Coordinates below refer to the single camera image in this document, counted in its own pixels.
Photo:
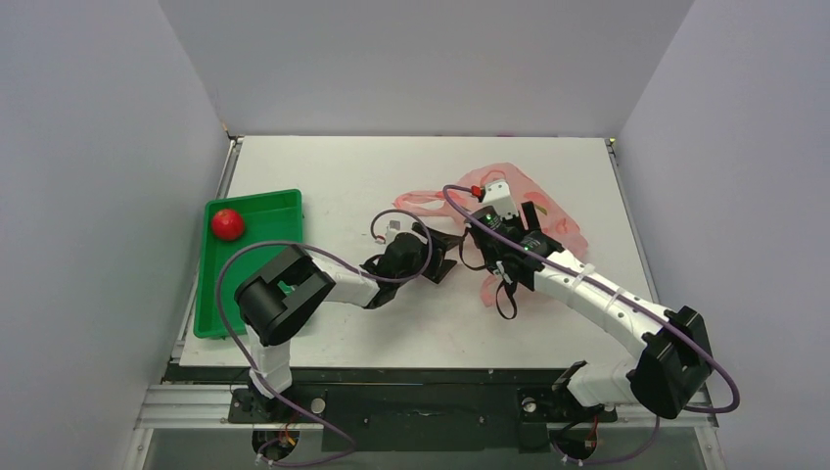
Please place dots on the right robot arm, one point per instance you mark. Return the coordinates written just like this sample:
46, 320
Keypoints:
669, 356

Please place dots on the aluminium frame rail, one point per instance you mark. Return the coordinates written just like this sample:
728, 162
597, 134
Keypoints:
199, 407

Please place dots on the red fake apple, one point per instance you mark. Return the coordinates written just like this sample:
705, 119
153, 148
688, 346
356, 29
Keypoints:
227, 225

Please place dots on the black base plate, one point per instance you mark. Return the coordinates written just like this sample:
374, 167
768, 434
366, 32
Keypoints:
407, 409

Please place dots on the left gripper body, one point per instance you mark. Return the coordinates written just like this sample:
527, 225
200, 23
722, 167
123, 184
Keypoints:
421, 259

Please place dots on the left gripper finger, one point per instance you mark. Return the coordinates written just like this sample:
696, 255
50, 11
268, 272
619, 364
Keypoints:
438, 269
441, 242

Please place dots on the pink plastic bag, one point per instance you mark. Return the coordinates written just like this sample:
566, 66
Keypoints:
553, 220

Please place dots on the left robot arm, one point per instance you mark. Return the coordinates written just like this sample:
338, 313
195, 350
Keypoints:
279, 299

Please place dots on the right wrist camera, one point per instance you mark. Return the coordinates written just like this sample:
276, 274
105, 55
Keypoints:
498, 196

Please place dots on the green plastic tray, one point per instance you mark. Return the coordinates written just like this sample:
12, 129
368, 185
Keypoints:
266, 216

